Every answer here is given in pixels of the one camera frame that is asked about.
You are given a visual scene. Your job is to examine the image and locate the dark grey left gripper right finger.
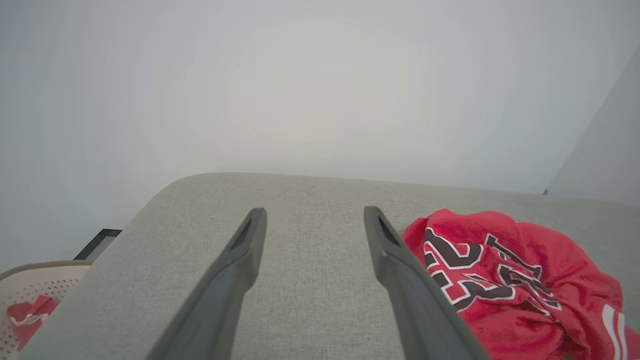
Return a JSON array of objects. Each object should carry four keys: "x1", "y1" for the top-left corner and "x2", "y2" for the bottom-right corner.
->
[{"x1": 363, "y1": 205, "x2": 492, "y2": 360}]

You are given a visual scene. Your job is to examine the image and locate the grey fabric sofa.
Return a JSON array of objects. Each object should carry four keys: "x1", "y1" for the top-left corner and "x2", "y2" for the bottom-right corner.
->
[{"x1": 17, "y1": 172, "x2": 640, "y2": 360}]

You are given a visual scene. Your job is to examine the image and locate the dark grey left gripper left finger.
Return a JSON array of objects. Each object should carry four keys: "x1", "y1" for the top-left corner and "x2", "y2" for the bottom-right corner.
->
[{"x1": 146, "y1": 207, "x2": 268, "y2": 360}]

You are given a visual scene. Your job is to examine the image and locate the black framed panel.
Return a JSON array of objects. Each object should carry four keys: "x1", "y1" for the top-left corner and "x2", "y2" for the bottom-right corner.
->
[{"x1": 74, "y1": 228, "x2": 123, "y2": 261}]

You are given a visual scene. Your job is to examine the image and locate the beige perforated laundry basket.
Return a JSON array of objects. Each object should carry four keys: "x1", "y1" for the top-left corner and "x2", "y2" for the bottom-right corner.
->
[{"x1": 0, "y1": 260, "x2": 93, "y2": 360}]

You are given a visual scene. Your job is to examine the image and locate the red jersey with black lettering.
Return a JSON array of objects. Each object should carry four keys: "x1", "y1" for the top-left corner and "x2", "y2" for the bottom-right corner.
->
[{"x1": 402, "y1": 209, "x2": 640, "y2": 360}]

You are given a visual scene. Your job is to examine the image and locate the red garment with white trim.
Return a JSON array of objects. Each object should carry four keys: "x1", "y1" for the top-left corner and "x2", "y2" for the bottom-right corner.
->
[{"x1": 6, "y1": 294, "x2": 60, "y2": 352}]

